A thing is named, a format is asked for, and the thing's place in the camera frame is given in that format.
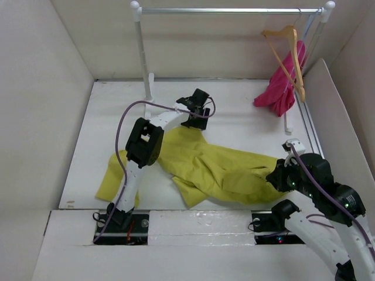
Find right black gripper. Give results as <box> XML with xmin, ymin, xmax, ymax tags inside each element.
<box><xmin>266</xmin><ymin>156</ymin><xmax>317</xmax><ymax>198</ymax></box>

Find yellow-green trousers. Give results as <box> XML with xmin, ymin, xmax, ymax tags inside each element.
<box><xmin>94</xmin><ymin>128</ymin><xmax>287</xmax><ymax>209</ymax></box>

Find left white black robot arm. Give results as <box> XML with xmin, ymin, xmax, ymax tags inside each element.
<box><xmin>105</xmin><ymin>88</ymin><xmax>216</xmax><ymax>232</ymax></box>

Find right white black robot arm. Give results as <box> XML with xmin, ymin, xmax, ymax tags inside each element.
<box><xmin>267</xmin><ymin>148</ymin><xmax>374</xmax><ymax>280</ymax></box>

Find wooden clothes hanger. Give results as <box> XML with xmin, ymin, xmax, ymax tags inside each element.
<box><xmin>261</xmin><ymin>25</ymin><xmax>306</xmax><ymax>103</ymax></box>

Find blue hanger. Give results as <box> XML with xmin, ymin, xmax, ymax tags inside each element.
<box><xmin>283</xmin><ymin>7</ymin><xmax>326</xmax><ymax>100</ymax></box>

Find pink hanging garment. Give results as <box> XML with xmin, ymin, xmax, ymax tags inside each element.
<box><xmin>253</xmin><ymin>40</ymin><xmax>306</xmax><ymax>117</ymax></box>

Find white metal clothes rack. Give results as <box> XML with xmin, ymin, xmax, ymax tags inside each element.
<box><xmin>130</xmin><ymin>1</ymin><xmax>336</xmax><ymax>117</ymax></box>

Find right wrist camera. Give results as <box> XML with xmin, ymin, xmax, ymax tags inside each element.
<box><xmin>282</xmin><ymin>139</ymin><xmax>306</xmax><ymax>167</ymax></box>

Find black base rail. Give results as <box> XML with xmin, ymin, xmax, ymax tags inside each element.
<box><xmin>93</xmin><ymin>210</ymin><xmax>303</xmax><ymax>246</ymax></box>

